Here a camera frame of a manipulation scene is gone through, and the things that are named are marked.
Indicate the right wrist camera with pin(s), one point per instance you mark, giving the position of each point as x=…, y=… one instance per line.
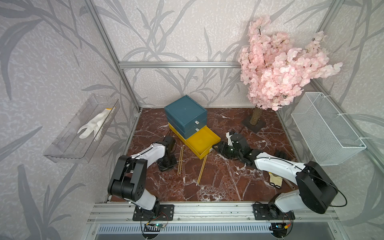
x=229, y=135

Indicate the black glove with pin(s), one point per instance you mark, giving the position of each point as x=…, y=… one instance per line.
x=282, y=154

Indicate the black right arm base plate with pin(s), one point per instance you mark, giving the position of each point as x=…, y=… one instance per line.
x=261, y=211

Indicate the white wire mesh basket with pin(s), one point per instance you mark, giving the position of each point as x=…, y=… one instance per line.
x=328, y=135

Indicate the yellow drawer cabinet base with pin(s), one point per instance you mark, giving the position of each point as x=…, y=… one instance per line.
x=177, y=134

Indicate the teal drawer cabinet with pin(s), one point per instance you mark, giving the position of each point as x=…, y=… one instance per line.
x=186, y=116

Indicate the yellow pencil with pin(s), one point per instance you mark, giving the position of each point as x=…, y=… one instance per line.
x=180, y=160
x=202, y=170

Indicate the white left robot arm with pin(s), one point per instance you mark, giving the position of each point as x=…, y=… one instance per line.
x=129, y=177

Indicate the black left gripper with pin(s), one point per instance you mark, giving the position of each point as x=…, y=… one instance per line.
x=162, y=168

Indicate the pink artificial blossom tree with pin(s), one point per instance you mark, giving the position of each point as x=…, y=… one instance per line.
x=275, y=72

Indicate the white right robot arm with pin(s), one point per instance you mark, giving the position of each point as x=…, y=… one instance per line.
x=316, y=190

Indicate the aluminium front rail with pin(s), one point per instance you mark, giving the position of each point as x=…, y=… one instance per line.
x=200, y=212

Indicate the white work glove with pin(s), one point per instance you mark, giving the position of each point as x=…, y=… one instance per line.
x=94, y=125

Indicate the clear plastic wall tray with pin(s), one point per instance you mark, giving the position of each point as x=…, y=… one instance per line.
x=79, y=140

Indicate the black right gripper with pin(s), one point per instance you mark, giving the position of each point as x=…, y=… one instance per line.
x=221, y=147

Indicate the yellow pull-out drawer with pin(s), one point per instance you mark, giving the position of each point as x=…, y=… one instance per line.
x=202, y=141

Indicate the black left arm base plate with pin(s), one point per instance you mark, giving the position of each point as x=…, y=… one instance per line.
x=161, y=212

